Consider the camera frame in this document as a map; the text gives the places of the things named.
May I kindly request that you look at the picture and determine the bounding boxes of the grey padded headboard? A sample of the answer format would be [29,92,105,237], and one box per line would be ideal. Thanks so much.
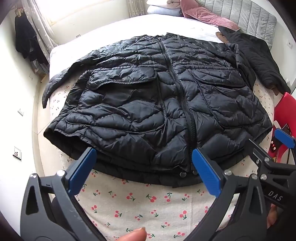
[196,0,277,50]

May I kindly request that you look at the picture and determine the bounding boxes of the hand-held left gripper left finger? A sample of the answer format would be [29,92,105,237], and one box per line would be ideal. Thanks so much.
[20,147,104,241]

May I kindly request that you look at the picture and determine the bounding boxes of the person's left hand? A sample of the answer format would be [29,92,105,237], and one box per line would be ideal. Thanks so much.
[120,227,147,241]

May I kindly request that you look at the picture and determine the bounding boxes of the black padded coat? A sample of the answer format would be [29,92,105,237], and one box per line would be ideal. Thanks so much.
[218,25,291,94]

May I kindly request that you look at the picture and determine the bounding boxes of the person's right hand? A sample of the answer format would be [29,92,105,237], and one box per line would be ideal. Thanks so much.
[266,205,282,229]

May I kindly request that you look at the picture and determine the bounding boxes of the white pillow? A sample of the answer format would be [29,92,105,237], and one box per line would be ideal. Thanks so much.
[144,0,183,7]

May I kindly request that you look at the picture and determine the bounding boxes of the black quilted puffer jacket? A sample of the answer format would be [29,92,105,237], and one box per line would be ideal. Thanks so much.
[42,32,273,189]

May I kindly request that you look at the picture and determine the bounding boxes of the white lace curtain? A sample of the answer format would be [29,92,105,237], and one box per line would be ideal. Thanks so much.
[22,0,58,47]

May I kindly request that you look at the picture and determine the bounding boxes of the dark hanging clothes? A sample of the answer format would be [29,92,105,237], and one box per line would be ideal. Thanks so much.
[14,14,49,66]

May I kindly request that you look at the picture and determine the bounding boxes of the pale blue pillow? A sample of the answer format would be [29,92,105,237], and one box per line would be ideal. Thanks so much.
[147,5,185,17]

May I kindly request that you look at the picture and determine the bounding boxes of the pink velvet pillow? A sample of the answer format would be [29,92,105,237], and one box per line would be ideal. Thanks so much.
[180,0,241,32]

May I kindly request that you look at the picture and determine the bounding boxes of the bed with cherry print sheet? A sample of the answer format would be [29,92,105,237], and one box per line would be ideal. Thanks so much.
[47,11,278,241]

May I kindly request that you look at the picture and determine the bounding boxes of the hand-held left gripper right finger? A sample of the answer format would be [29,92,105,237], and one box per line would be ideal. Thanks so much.
[185,148,267,241]

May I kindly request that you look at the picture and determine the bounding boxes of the red plastic chair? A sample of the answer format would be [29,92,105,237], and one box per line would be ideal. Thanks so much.
[269,91,296,164]

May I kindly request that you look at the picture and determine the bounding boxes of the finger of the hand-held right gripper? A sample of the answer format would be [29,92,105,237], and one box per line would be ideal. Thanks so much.
[274,128,296,163]
[248,138,279,172]

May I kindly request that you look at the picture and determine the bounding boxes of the black box with red buttons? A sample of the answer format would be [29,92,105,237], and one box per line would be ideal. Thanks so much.
[270,124,293,154]

